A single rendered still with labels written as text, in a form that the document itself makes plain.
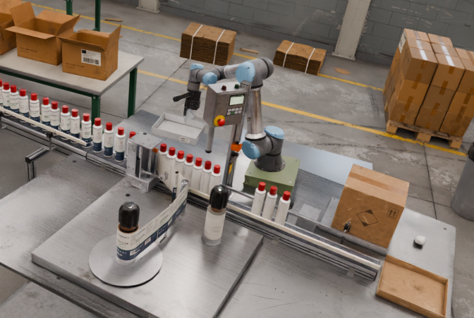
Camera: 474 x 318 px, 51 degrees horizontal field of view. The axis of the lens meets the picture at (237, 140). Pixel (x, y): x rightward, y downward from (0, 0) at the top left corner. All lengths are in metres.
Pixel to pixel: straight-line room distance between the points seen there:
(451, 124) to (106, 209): 4.23
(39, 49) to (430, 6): 5.42
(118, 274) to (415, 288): 1.36
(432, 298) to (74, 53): 2.89
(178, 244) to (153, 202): 0.32
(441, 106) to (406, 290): 3.48
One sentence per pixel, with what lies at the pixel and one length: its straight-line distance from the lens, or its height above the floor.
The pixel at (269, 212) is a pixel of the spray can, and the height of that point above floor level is 0.95.
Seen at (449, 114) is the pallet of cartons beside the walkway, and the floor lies 0.37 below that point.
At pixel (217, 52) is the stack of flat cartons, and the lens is 6.44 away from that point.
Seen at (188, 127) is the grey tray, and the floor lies 0.95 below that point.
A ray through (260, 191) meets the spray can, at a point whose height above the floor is 1.05.
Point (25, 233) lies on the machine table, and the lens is 2.44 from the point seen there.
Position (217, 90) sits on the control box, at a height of 1.47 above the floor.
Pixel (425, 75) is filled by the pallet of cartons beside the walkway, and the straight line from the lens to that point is 5.57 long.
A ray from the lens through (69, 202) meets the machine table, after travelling 2.59.
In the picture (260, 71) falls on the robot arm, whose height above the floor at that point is 1.49.
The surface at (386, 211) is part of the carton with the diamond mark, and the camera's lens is 2.53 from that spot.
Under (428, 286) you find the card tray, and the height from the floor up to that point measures 0.83.
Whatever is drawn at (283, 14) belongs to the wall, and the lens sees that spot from 7.77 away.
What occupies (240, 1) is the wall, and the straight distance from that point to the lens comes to 7.86.
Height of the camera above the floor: 2.45
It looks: 30 degrees down
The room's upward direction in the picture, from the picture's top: 11 degrees clockwise
